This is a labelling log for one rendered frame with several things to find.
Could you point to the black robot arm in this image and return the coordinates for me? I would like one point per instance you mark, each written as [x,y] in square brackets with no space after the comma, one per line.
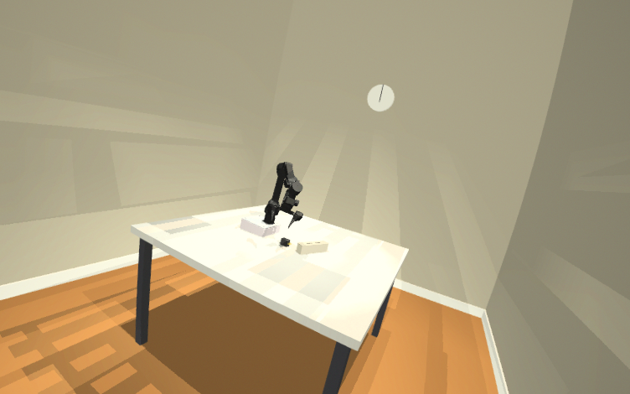
[284,171]

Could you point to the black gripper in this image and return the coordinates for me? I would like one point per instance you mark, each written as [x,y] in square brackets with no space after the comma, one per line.
[271,206]

